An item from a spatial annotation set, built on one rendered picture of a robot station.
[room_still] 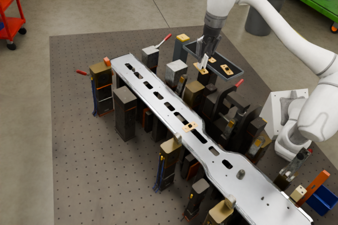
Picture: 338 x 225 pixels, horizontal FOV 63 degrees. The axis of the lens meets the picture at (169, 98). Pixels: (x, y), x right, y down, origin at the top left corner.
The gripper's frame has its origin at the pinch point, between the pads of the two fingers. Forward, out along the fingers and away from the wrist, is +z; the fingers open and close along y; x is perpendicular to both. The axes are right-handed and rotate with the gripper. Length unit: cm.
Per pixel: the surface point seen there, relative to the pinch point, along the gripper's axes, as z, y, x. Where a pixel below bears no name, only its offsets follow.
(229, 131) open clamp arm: 25.5, -5.9, 26.2
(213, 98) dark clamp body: 21.8, -8.3, 6.7
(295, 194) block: 23, -10, 65
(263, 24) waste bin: 113, -245, -156
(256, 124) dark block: 16.5, -14.2, 32.2
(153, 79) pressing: 31.8, 8.9, -26.8
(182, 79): 21.7, -0.5, -11.8
